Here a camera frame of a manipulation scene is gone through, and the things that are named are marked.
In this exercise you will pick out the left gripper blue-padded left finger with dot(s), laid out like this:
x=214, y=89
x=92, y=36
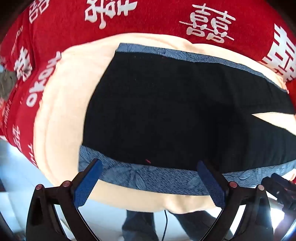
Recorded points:
x=43, y=222

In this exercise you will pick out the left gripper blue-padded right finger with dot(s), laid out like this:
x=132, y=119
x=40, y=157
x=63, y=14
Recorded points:
x=255, y=223

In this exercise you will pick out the black pants with blue waistband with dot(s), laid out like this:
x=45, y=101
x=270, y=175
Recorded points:
x=156, y=113

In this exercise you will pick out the person's legs in jeans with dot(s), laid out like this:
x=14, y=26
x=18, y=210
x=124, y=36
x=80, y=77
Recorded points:
x=140, y=225

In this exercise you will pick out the cream seat cushion cover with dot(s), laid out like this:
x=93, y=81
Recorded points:
x=58, y=126

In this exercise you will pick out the red sofa cover white characters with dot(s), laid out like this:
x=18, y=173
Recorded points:
x=33, y=31

